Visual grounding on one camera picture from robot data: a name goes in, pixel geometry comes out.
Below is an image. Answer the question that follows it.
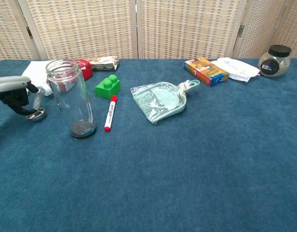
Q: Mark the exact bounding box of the green toy building block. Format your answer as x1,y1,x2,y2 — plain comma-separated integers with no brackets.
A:
94,74,121,100

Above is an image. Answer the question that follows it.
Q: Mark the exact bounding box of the brown snack package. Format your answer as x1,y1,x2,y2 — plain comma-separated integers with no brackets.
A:
87,56,120,72

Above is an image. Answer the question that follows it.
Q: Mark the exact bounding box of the woven folding screen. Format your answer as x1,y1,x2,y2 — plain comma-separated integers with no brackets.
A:
0,0,297,63

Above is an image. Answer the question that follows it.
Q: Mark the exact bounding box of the blue table cloth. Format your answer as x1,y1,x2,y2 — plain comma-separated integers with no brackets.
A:
0,58,297,232

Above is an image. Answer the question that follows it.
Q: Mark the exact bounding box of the glass jar with black lid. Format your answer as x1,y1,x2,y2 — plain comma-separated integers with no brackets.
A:
258,44,293,78

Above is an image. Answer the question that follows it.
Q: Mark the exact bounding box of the red white marker pen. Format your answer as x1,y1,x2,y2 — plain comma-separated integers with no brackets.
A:
104,95,118,132

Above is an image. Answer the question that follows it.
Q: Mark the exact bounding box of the clear glass jar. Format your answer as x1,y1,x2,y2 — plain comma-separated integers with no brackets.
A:
45,58,98,141

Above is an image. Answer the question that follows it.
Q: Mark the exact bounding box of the white pink tissue pack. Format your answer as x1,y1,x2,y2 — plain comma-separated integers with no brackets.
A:
210,57,261,83

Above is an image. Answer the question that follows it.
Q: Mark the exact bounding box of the red juice bottle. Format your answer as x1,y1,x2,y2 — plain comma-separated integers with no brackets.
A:
39,58,94,97

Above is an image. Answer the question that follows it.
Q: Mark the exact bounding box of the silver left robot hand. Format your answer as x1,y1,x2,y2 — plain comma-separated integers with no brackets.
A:
0,75,45,116

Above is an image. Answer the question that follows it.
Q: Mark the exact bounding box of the white notebook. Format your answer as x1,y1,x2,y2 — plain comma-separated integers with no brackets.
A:
21,60,55,89

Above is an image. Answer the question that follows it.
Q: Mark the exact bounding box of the orange cardboard box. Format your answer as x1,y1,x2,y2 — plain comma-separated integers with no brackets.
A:
184,57,230,87

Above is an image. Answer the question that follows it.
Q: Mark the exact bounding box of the mint dustpan in plastic bag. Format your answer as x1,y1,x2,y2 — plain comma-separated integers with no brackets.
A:
130,79,201,125

